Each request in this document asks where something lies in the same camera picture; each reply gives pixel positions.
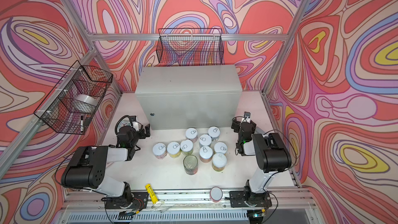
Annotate yellow glue tube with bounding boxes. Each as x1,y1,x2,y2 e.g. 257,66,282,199
145,184,159,204

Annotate back right white lid can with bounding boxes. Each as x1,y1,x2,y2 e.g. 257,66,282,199
208,126,221,142

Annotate green label can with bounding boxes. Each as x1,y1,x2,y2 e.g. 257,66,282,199
180,140,194,156

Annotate pink label can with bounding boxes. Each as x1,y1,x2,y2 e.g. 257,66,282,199
152,143,167,159

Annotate grey metal cabinet box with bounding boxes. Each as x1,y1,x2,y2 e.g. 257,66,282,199
135,65,243,130

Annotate back left pink can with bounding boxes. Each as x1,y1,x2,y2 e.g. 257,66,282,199
185,128,198,143

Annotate dark blue tin can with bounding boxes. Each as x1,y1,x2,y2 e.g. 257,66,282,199
183,155,199,175

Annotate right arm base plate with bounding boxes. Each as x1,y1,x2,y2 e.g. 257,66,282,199
228,190,273,209

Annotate right yellow label can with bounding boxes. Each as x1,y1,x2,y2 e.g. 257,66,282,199
214,142,228,155

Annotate center white lid can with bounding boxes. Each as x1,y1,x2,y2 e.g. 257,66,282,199
199,134,212,147

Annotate white lid can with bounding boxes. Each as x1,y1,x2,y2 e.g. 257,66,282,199
208,126,221,142
199,134,212,147

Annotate pink tape roll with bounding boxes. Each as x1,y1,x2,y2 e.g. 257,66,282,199
209,187,223,203

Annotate black wire basket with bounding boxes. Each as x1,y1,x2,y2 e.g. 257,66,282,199
156,28,224,66
34,61,113,135

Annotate back black wire basket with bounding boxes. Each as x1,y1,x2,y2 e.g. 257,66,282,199
156,28,224,66

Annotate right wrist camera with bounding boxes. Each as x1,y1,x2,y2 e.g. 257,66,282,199
242,112,251,123

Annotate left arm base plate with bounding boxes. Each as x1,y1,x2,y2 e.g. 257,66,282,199
101,191,149,211

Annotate green yellow peach can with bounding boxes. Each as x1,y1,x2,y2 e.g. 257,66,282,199
212,152,227,172

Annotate black marker pen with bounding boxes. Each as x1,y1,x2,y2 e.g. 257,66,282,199
80,115,85,133

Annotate left black wire basket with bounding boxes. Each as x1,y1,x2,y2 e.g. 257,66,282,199
34,61,113,135

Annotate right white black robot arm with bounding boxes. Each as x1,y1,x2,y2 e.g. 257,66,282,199
229,116,292,209

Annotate silver tape roll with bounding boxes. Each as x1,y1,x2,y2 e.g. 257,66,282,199
72,94,98,114

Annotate yellow label can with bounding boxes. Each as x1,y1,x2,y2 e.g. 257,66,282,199
167,142,181,158
214,142,228,155

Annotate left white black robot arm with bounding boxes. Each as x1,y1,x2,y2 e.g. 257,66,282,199
61,121,150,213

